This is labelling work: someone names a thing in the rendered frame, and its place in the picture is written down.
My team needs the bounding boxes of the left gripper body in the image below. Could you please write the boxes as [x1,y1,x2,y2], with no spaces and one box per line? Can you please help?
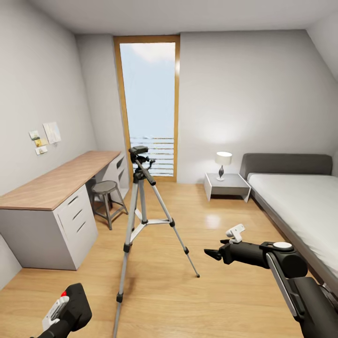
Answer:
[45,307,79,338]

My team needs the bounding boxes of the camera tripod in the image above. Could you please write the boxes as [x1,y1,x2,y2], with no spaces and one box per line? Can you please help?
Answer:
[113,146,200,338]

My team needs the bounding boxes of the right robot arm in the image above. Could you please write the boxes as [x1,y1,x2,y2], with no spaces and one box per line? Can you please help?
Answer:
[204,224,338,338]

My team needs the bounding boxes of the digital camera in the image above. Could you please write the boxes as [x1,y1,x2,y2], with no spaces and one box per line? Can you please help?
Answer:
[58,283,92,332]

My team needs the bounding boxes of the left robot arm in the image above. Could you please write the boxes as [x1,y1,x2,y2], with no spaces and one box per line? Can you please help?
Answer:
[37,296,82,338]

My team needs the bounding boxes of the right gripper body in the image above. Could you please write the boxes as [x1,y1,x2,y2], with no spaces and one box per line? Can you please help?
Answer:
[220,241,254,265]

